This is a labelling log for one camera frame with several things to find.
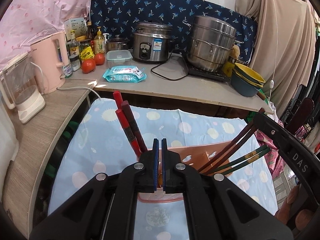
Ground small steel pot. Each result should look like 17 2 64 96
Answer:
106 35 129 52

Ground black induction cooker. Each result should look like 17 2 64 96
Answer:
187 67 230 82

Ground green chopstick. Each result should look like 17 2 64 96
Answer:
213 145 268 174
222 147 271 176

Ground blue patterned tablecloth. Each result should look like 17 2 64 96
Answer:
48 99 278 239

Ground stainless steel steamer pot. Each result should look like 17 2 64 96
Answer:
187 16 242 73

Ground wet wipes pack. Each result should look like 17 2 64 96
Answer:
103 66 147 83

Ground pink floral cloth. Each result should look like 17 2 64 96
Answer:
255 130 286 179

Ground yellow oil bottle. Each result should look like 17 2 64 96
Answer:
94 27 105 54

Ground navy patterned backsplash cloth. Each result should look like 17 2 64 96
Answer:
90 0 257 63

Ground bright red chopstick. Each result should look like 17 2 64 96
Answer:
113 90 123 109
116 109 141 158

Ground pink perforated utensil holder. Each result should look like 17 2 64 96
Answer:
138 141 231 204

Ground stacked blue yellow bowls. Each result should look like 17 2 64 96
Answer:
230 63 266 98

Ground white blender jug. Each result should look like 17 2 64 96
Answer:
1 53 46 124

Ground red tomato left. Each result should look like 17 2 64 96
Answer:
81 59 96 74

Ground white paper box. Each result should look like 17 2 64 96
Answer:
63 17 87 41

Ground silver rice cooker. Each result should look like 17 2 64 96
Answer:
132 22 172 63

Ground pink electric kettle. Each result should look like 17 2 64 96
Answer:
30 31 69 94

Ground red tomato right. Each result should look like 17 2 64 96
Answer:
94 53 105 66

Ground maroon chopstick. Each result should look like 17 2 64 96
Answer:
197 107 266 173
202 125 258 175

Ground beige curtain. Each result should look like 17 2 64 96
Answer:
235 0 316 115

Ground dark red patterned chopstick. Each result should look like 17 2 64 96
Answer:
121 100 148 153

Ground clear food container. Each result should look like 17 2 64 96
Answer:
106 50 132 68

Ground red tomato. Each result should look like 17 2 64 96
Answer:
81 59 96 74
94 53 105 66

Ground gold flower spoon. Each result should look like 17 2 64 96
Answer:
158 171 165 187

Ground pink dotted curtain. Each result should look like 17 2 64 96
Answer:
1 0 91 68

